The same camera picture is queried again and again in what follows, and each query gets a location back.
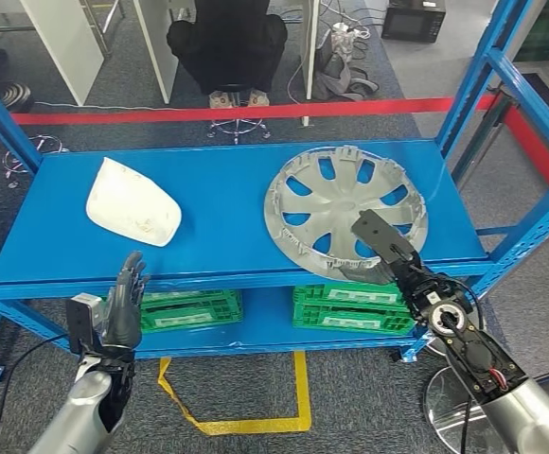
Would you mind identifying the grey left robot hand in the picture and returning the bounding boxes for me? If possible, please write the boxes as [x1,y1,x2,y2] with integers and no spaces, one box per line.
[104,250,151,352]

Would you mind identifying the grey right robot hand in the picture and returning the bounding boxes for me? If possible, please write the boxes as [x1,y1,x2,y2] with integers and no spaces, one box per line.
[336,253,398,288]

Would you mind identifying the silver plastic wheel hubcap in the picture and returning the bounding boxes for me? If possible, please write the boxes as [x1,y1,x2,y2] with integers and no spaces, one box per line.
[263,145,429,283]

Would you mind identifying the white plastic cover part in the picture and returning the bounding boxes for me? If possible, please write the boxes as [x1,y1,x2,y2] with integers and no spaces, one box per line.
[85,157,182,248]

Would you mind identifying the blue metal shelf rack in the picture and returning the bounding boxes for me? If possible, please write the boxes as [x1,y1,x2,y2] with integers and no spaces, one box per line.
[0,0,549,387]

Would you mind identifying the grey workbench dark legs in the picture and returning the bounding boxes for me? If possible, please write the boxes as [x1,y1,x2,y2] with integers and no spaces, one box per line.
[451,0,549,189]

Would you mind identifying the yellow floor tape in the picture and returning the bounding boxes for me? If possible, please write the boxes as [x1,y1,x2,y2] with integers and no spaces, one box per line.
[157,350,312,437]

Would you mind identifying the chrome stanchion with round base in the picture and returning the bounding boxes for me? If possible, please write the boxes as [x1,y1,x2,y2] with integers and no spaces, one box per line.
[423,365,513,454]

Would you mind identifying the grey bag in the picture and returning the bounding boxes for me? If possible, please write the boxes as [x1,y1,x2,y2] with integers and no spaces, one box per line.
[313,34,380,103]

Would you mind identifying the red barrier belt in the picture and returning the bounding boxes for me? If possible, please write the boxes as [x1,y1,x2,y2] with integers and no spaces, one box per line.
[503,105,549,225]
[0,95,498,127]

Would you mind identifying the white power strip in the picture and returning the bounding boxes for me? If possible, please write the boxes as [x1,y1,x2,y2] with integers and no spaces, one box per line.
[332,22,370,42]

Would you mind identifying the black round stool chrome base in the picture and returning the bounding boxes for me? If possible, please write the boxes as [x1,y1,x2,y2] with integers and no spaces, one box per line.
[206,82,271,146]

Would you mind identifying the black microwave oven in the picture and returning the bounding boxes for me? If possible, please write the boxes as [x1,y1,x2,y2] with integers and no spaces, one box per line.
[381,0,447,44]

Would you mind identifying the black ribbed stool seat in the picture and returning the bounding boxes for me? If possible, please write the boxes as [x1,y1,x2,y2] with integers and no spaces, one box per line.
[0,79,33,115]

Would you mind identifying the white desk panel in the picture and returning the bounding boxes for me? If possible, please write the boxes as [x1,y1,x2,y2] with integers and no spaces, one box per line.
[19,0,105,107]

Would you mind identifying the green plastic storage crate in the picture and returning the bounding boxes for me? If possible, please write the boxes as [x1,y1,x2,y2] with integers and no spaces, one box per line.
[516,0,549,62]

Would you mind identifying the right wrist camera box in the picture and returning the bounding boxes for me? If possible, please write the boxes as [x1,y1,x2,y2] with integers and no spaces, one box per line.
[349,208,423,271]

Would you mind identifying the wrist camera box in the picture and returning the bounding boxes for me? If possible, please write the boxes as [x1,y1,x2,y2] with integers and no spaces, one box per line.
[65,292,107,358]
[349,208,423,271]

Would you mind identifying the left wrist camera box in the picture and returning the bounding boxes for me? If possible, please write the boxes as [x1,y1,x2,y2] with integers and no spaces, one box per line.
[65,292,107,358]

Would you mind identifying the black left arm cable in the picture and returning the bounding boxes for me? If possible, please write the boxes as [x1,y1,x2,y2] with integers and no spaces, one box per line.
[0,332,70,454]

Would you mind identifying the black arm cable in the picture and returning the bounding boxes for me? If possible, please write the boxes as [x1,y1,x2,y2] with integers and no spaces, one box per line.
[457,397,473,454]
[0,332,70,454]

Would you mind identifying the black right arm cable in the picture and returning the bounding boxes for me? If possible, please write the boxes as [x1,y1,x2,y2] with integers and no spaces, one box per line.
[457,397,473,454]

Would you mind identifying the grey metal frame legs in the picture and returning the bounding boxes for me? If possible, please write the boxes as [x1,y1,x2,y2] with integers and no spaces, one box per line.
[80,0,126,61]

